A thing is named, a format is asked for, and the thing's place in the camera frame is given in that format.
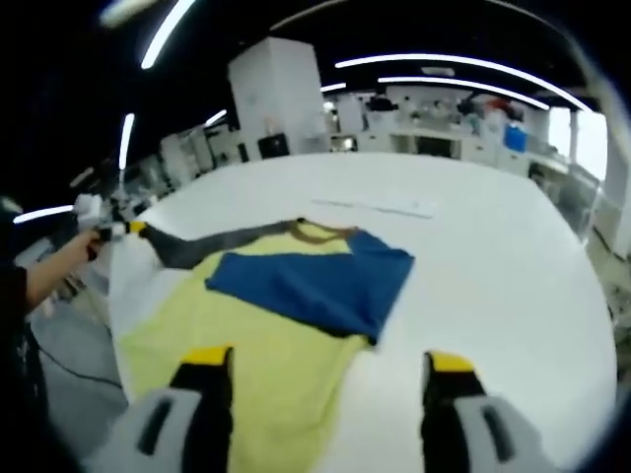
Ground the wide white square pillar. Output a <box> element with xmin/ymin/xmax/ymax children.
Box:
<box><xmin>227</xmin><ymin>36</ymin><xmax>330</xmax><ymax>160</ymax></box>

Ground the white cabinet counter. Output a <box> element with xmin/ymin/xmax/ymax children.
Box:
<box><xmin>329</xmin><ymin>125</ymin><xmax>548</xmax><ymax>173</ymax></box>

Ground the short curved ceiling light strip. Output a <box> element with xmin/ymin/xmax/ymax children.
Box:
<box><xmin>377</xmin><ymin>76</ymin><xmax>548</xmax><ymax>109</ymax></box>

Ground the yellow black blue garment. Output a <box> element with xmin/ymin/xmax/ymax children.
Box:
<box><xmin>116</xmin><ymin>215</ymin><xmax>416</xmax><ymax>473</ymax></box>

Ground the long curved ceiling light strip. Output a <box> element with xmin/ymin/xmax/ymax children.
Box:
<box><xmin>334</xmin><ymin>53</ymin><xmax>591</xmax><ymax>112</ymax></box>

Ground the blue storage bin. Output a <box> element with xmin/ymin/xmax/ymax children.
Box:
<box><xmin>502</xmin><ymin>122</ymin><xmax>529</xmax><ymax>150</ymax></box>

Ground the large black chair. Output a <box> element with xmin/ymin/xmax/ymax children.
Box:
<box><xmin>256</xmin><ymin>131</ymin><xmax>290</xmax><ymax>160</ymax></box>

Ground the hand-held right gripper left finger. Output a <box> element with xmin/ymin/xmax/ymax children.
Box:
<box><xmin>105</xmin><ymin>346</ymin><xmax>236</xmax><ymax>473</ymax></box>

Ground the person's left hand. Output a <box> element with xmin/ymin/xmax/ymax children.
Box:
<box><xmin>81</xmin><ymin>229</ymin><xmax>113</xmax><ymax>262</ymax></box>

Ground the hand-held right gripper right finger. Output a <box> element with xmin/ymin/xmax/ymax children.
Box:
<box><xmin>421</xmin><ymin>350</ymin><xmax>549</xmax><ymax>473</ymax></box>

